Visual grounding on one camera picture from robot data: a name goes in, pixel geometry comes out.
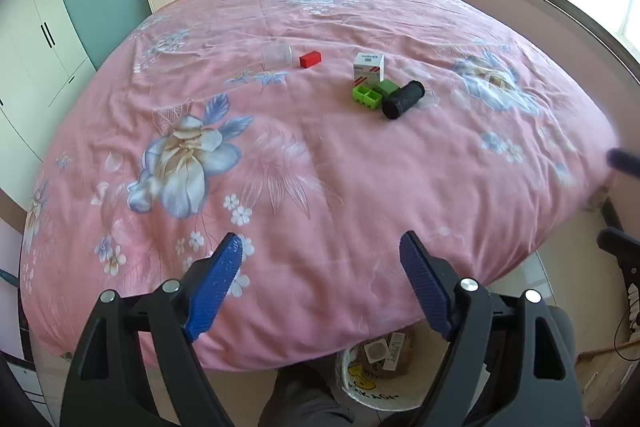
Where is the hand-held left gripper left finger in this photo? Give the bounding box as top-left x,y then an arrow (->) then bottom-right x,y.
60,232 -> 246,427

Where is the white printed carton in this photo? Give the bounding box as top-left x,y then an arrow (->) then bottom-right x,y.
352,53 -> 387,88

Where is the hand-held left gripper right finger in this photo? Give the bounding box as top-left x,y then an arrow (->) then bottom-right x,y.
397,231 -> 586,427

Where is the light green toy brick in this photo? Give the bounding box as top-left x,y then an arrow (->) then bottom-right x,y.
352,85 -> 383,112

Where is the black fuzzy roller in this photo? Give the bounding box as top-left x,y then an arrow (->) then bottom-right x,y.
382,80 -> 426,121

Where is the pink floral blanket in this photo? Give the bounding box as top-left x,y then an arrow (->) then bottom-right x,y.
20,0 -> 621,370

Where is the person's left trouser leg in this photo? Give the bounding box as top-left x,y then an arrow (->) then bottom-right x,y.
260,359 -> 353,427

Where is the cream wardrobe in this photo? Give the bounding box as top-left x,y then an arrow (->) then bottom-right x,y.
0,0 -> 97,212

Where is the clear plastic cup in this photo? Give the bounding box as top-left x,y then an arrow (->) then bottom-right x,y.
262,45 -> 294,68

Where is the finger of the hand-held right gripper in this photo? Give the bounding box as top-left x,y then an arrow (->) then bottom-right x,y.
605,147 -> 640,180

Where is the white paper packet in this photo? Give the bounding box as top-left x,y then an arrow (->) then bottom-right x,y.
385,332 -> 406,373

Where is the white trash bin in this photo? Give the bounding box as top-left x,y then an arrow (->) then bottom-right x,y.
334,329 -> 451,413

